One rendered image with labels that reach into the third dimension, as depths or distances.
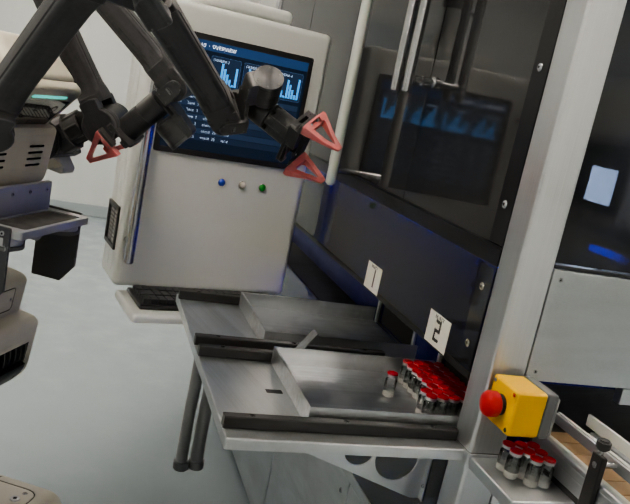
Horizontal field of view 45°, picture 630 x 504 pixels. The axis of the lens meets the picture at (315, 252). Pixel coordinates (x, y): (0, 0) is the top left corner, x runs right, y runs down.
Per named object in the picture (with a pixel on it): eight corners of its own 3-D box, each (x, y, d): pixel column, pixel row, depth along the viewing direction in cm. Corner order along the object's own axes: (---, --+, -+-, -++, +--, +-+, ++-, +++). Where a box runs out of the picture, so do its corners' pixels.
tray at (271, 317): (372, 320, 186) (375, 306, 185) (414, 361, 162) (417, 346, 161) (238, 305, 175) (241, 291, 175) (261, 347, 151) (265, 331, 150)
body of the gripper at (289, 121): (297, 130, 140) (267, 106, 141) (282, 165, 148) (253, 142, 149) (317, 115, 144) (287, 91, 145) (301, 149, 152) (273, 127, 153)
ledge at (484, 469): (540, 470, 126) (543, 460, 126) (587, 514, 114) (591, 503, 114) (467, 466, 122) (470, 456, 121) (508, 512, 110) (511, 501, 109)
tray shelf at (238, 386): (364, 320, 191) (365, 313, 191) (503, 462, 126) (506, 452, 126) (175, 300, 176) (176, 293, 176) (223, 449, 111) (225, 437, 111)
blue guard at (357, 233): (248, 179, 305) (256, 135, 302) (472, 372, 125) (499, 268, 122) (247, 179, 305) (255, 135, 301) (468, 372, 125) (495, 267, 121)
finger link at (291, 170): (321, 174, 143) (284, 144, 144) (310, 197, 148) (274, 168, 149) (341, 157, 147) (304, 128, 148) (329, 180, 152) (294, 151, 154)
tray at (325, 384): (429, 376, 154) (433, 360, 154) (491, 437, 130) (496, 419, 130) (270, 362, 144) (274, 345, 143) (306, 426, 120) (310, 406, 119)
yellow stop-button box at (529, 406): (522, 417, 120) (533, 376, 119) (547, 439, 114) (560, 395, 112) (481, 415, 118) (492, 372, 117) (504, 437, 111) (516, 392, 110)
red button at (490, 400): (495, 410, 117) (501, 387, 116) (508, 422, 113) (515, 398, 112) (473, 409, 115) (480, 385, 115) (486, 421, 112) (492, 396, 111)
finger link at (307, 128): (334, 150, 137) (294, 119, 138) (321, 175, 143) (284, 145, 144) (353, 133, 141) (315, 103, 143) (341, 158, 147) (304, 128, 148)
